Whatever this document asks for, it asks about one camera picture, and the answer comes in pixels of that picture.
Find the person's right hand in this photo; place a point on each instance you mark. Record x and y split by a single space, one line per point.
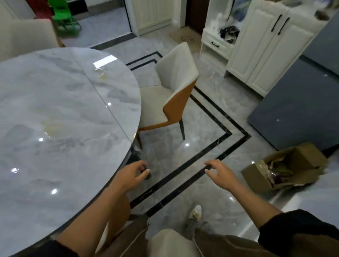
222 174

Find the person's left hand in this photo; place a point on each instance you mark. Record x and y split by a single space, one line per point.
129 177

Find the cream orange chair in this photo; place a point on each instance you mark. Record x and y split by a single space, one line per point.
26 37
120 219
174 68

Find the person's left forearm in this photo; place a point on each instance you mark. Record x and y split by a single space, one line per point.
90 225

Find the person's right forearm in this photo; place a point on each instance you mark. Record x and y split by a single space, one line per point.
254 204

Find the person's white shoe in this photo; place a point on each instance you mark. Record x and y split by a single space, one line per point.
196 211

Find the person's grey trousers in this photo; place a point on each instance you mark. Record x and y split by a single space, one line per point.
194 227

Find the person's brown vest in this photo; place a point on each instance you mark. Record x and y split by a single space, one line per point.
132 238

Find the person's cream top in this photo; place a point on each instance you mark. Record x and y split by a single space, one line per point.
172 246

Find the person's black shirt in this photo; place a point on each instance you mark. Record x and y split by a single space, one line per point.
299 227

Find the grey marble dining table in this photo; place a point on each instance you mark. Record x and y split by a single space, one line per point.
53 119

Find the open brown cardboard box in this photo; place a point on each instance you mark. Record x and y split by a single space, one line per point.
254 177

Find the grey refrigerator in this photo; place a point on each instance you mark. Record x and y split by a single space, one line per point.
299 106

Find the low white drawer bench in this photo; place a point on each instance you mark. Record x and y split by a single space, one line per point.
217 45

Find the black bag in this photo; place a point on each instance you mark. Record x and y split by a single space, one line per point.
229 34

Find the dark brown door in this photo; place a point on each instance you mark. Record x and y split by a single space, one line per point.
197 16

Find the blue abstract framed painting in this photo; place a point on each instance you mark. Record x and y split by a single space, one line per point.
241 10

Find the white panelled door unit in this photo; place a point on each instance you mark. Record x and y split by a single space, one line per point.
151 13

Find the green plastic stool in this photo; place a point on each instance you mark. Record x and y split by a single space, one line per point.
62 16

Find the red plastic stool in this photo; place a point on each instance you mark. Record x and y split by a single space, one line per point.
39 8

